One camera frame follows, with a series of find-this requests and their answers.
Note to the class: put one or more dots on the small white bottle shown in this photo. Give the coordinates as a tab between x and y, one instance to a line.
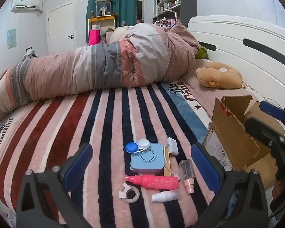
163	196

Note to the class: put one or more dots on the tan nail file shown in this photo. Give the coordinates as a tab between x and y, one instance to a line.
167	165

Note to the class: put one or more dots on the blue white contact lens case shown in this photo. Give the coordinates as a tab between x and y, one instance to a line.
136	146

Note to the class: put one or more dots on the dark grey post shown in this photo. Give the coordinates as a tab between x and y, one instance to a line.
188	2

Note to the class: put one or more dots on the white air conditioner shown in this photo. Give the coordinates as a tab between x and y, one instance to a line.
26	3

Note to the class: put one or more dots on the pink grey striped duvet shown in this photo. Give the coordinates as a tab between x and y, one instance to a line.
97	64

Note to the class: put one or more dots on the cluttered wall shelf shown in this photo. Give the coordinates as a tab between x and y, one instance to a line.
168	2

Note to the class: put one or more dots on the green plush toy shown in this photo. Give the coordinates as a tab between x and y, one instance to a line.
201	52

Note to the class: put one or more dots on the white headboard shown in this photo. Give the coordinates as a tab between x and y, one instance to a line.
251	42

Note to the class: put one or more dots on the white door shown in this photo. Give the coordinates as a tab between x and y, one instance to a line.
61	26

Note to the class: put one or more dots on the yellow table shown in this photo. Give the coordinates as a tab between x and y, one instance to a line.
102	18

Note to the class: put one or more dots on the light blue square box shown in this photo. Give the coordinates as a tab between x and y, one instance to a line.
147	160

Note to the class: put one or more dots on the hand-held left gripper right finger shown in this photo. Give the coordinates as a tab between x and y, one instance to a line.
203	168

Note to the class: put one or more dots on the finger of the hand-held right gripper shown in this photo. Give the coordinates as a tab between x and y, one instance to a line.
257	126
272	110

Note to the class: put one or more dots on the tape roll with white dispenser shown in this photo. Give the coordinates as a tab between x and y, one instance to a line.
130	192

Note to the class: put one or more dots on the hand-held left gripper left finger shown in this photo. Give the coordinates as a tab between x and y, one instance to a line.
78	163

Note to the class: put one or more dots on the brown plush toy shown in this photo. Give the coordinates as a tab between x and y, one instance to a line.
216	74

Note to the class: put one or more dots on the wall poster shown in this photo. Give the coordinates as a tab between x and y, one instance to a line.
11	38

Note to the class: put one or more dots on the clear spray bottle pink cap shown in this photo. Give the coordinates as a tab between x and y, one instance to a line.
185	171

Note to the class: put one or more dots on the brown cardboard box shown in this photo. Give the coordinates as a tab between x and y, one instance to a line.
230	128

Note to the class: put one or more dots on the teal curtain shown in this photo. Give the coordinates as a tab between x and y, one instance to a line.
116	0

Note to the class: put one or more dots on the window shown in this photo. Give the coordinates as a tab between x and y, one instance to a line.
139	0

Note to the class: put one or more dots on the glass display case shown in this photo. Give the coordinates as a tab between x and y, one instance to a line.
104	7

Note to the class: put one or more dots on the pink bag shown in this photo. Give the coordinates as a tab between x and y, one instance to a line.
94	36

